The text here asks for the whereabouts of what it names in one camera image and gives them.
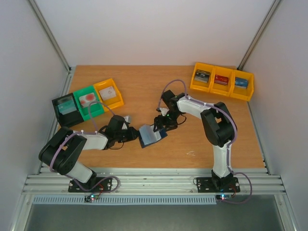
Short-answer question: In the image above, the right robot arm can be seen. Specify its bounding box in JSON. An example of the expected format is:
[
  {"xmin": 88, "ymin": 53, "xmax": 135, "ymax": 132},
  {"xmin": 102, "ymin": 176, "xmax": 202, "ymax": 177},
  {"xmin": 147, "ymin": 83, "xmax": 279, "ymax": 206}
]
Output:
[{"xmin": 153, "ymin": 90, "xmax": 237, "ymax": 192}]

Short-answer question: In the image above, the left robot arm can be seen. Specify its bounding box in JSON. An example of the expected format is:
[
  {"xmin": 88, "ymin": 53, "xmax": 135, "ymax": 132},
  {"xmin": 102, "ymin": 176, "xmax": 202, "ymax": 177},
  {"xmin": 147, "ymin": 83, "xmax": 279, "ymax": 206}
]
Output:
[{"xmin": 38, "ymin": 115, "xmax": 140, "ymax": 192}]

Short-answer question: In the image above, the white card stack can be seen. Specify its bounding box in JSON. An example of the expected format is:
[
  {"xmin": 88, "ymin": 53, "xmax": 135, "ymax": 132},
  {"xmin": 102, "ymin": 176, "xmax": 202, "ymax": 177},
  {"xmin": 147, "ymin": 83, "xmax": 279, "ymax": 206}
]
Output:
[{"xmin": 99, "ymin": 86, "xmax": 116, "ymax": 101}]

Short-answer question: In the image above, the red spot card stack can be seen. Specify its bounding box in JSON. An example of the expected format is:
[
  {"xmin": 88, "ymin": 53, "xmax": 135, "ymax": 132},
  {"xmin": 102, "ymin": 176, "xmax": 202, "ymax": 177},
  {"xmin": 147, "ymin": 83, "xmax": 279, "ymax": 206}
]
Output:
[{"xmin": 79, "ymin": 92, "xmax": 97, "ymax": 108}]

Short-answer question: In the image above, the black card stack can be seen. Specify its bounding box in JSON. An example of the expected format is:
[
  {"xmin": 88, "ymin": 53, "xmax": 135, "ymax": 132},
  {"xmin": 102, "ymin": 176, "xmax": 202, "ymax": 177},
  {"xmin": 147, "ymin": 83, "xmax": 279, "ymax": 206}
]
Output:
[{"xmin": 194, "ymin": 69, "xmax": 211, "ymax": 83}]

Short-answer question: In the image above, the teal card stack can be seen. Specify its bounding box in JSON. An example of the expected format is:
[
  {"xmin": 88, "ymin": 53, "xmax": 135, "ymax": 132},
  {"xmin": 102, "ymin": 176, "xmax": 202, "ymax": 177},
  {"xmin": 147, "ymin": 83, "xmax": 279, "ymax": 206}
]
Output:
[{"xmin": 57, "ymin": 100, "xmax": 77, "ymax": 115}]

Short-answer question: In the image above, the blue card stack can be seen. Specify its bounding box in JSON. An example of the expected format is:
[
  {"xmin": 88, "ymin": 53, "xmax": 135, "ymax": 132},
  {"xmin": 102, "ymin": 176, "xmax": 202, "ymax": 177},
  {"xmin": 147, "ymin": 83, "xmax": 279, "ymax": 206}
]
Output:
[{"xmin": 235, "ymin": 77, "xmax": 249, "ymax": 89}]

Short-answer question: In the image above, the yellow bin left side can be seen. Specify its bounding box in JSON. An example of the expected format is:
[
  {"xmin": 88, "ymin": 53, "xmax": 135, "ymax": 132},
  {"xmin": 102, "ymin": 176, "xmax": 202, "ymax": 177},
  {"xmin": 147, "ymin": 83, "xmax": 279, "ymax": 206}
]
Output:
[{"xmin": 93, "ymin": 78, "xmax": 124, "ymax": 109}]

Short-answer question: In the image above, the yellow bin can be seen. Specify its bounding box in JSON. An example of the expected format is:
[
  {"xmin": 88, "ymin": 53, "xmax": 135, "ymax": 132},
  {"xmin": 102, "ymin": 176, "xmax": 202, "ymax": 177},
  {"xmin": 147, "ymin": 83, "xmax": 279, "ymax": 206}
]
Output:
[
  {"xmin": 230, "ymin": 70, "xmax": 254, "ymax": 102},
  {"xmin": 93, "ymin": 78, "xmax": 124, "ymax": 109},
  {"xmin": 190, "ymin": 63, "xmax": 215, "ymax": 92},
  {"xmin": 210, "ymin": 66, "xmax": 235, "ymax": 97}
]

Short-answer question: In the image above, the yellow bin far left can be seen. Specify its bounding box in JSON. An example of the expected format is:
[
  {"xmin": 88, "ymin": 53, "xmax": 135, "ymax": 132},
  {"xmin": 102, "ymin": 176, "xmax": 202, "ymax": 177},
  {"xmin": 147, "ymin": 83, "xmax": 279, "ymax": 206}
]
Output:
[{"xmin": 190, "ymin": 63, "xmax": 215, "ymax": 92}]

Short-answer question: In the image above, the black bin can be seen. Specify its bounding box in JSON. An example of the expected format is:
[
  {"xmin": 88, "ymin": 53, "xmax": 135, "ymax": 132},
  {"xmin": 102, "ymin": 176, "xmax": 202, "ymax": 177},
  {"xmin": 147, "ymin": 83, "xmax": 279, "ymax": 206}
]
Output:
[{"xmin": 51, "ymin": 93, "xmax": 84, "ymax": 128}]

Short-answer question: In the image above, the green bin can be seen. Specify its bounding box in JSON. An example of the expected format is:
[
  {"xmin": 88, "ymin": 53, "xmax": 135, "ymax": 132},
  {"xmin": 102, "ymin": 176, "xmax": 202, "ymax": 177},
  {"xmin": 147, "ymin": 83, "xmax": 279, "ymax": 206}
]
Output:
[{"xmin": 73, "ymin": 85, "xmax": 104, "ymax": 121}]

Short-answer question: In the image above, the yellow bin middle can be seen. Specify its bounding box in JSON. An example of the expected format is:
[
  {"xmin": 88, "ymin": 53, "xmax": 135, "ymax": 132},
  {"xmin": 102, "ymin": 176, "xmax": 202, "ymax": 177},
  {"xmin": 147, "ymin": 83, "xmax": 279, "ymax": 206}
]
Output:
[{"xmin": 210, "ymin": 66, "xmax": 235, "ymax": 97}]

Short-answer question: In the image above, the left controller board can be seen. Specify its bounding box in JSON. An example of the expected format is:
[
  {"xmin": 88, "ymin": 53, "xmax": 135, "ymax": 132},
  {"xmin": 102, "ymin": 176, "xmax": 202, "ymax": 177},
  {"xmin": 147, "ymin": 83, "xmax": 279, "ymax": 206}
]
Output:
[{"xmin": 84, "ymin": 194, "xmax": 100, "ymax": 203}]

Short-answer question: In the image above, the controller board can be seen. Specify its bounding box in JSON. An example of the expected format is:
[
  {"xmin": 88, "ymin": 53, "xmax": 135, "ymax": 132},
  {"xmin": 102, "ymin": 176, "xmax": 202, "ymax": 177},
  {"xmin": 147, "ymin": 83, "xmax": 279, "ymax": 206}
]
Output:
[
  {"xmin": 84, "ymin": 194, "xmax": 100, "ymax": 203},
  {"xmin": 216, "ymin": 194, "xmax": 233, "ymax": 201}
]

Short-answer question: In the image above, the yellow bin far right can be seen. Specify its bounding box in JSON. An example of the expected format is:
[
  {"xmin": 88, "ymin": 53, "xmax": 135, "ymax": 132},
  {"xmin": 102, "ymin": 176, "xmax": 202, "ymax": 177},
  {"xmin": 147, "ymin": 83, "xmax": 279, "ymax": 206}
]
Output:
[{"xmin": 230, "ymin": 70, "xmax": 254, "ymax": 102}]

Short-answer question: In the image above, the right controller board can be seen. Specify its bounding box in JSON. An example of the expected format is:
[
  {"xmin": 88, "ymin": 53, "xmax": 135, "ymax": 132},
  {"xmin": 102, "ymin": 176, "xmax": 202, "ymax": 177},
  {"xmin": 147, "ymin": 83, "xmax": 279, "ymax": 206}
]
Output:
[{"xmin": 216, "ymin": 194, "xmax": 233, "ymax": 201}]

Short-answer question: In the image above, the right corner aluminium profile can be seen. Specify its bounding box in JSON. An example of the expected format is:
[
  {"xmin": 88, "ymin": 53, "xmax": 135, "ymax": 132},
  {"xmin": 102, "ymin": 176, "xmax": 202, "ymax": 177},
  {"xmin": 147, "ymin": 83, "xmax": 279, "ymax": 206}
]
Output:
[{"xmin": 237, "ymin": 0, "xmax": 283, "ymax": 70}]

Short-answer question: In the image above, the corner aluminium profile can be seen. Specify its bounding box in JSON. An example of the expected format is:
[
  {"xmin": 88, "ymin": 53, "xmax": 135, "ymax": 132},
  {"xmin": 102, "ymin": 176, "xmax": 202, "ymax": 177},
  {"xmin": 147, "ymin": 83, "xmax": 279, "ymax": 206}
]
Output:
[
  {"xmin": 237, "ymin": 0, "xmax": 283, "ymax": 70},
  {"xmin": 28, "ymin": 0, "xmax": 73, "ymax": 80}
]

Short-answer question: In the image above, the left corner aluminium profile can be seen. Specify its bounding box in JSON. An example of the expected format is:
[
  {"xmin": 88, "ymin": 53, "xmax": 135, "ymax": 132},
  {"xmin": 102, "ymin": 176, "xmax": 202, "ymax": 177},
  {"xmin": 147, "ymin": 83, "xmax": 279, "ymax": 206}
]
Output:
[{"xmin": 28, "ymin": 0, "xmax": 73, "ymax": 80}]

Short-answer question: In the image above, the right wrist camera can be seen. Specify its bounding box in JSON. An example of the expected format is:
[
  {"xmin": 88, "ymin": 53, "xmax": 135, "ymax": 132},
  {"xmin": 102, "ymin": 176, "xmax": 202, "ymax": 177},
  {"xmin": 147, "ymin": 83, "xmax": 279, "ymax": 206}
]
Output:
[{"xmin": 156, "ymin": 107, "xmax": 169, "ymax": 116}]

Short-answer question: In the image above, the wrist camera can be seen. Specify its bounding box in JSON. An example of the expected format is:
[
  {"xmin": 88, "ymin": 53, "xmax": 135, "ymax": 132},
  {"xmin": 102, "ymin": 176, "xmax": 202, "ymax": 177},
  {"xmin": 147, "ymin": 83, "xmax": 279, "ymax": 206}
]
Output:
[
  {"xmin": 156, "ymin": 107, "xmax": 169, "ymax": 116},
  {"xmin": 124, "ymin": 115, "xmax": 131, "ymax": 124}
]

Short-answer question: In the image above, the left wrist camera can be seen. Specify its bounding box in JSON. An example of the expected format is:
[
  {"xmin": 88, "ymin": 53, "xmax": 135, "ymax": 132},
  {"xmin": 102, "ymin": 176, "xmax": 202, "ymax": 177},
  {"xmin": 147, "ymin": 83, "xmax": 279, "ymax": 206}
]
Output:
[{"xmin": 124, "ymin": 115, "xmax": 131, "ymax": 124}]

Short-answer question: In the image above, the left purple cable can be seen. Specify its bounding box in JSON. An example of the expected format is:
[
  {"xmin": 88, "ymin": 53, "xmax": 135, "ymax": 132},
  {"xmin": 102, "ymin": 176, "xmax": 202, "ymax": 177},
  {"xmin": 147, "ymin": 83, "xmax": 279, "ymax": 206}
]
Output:
[{"xmin": 49, "ymin": 102, "xmax": 121, "ymax": 193}]

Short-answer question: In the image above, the purple cable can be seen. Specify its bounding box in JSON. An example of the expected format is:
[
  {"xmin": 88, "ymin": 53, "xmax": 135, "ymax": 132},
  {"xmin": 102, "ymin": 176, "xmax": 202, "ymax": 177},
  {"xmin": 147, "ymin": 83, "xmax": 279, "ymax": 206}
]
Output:
[
  {"xmin": 49, "ymin": 102, "xmax": 121, "ymax": 193},
  {"xmin": 156, "ymin": 79, "xmax": 239, "ymax": 176}
]

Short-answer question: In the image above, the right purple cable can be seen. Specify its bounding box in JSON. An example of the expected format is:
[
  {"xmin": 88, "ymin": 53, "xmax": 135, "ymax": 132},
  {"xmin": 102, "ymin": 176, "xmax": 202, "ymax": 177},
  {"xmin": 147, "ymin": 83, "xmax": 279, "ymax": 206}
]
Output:
[{"xmin": 156, "ymin": 79, "xmax": 239, "ymax": 176}]

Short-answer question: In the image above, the aluminium rail base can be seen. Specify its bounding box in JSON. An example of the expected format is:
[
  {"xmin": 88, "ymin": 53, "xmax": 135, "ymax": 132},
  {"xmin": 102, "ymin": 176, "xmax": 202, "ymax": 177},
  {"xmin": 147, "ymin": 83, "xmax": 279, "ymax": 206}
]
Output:
[{"xmin": 22, "ymin": 166, "xmax": 286, "ymax": 195}]

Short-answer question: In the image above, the grey slotted cable duct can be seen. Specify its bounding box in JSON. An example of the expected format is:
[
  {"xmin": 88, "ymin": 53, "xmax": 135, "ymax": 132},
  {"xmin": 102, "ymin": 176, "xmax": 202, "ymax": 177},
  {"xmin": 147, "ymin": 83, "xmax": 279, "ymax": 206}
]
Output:
[{"xmin": 32, "ymin": 195, "xmax": 216, "ymax": 205}]

